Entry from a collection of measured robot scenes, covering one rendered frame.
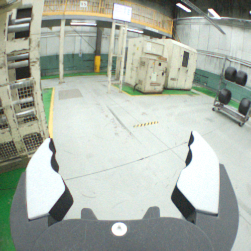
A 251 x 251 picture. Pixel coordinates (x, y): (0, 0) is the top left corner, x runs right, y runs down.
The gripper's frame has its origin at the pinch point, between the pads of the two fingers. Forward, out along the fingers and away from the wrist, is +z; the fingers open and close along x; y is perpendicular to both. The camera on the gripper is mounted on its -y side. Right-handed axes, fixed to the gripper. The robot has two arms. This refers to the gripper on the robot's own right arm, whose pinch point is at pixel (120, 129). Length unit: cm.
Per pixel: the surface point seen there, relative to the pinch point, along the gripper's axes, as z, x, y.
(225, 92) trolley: 315, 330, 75
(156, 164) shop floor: 98, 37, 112
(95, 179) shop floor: 72, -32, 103
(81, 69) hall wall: 935, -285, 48
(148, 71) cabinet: 412, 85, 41
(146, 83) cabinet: 411, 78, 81
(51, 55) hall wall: 839, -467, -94
